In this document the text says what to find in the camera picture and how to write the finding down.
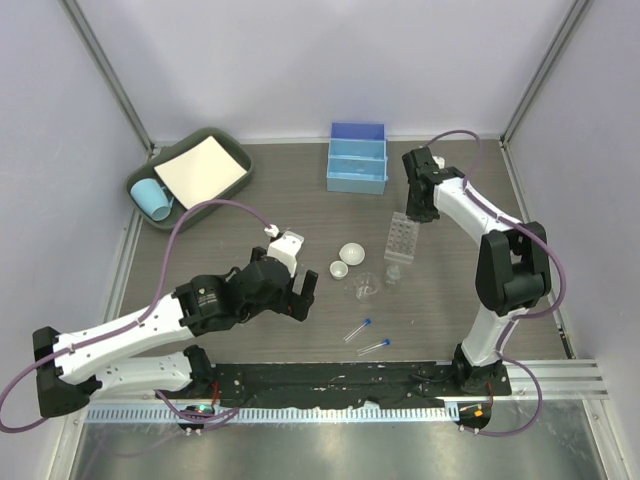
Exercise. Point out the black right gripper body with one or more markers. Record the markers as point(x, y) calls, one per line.
point(420, 211)

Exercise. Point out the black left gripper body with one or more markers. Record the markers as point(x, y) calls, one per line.
point(283, 303)

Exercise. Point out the blue capped test tube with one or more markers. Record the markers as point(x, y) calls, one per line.
point(374, 347)
point(347, 338)

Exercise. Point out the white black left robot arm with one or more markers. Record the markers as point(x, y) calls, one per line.
point(67, 373)

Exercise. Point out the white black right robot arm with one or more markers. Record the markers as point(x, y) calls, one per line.
point(512, 272)

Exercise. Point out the small white ceramic bowl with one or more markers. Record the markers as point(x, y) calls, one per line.
point(338, 270)

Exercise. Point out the clear test tube rack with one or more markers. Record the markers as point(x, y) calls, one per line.
point(402, 239)

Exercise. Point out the blue tiered organizer box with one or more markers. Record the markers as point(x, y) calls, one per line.
point(357, 158)

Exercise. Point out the clear glass beaker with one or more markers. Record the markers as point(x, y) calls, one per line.
point(364, 287)

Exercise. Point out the large white ceramic bowl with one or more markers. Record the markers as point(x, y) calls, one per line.
point(352, 254)

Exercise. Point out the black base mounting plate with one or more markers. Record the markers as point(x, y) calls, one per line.
point(336, 385)

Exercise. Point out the small clear glass bottle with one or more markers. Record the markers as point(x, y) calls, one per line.
point(393, 276)

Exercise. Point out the white square plate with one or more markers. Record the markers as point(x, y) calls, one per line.
point(203, 172)

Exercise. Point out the dark green plastic tray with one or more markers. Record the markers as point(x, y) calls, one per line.
point(231, 145)

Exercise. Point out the light blue mug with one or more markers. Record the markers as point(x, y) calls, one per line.
point(154, 199)

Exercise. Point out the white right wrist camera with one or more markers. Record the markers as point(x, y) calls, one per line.
point(440, 161)

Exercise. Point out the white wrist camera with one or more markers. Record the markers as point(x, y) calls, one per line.
point(284, 246)
point(440, 161)

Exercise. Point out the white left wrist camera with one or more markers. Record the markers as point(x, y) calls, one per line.
point(284, 246)

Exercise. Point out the white slotted cable duct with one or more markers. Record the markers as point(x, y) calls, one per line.
point(156, 413)

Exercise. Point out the aluminium rail profile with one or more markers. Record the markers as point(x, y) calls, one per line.
point(572, 379)

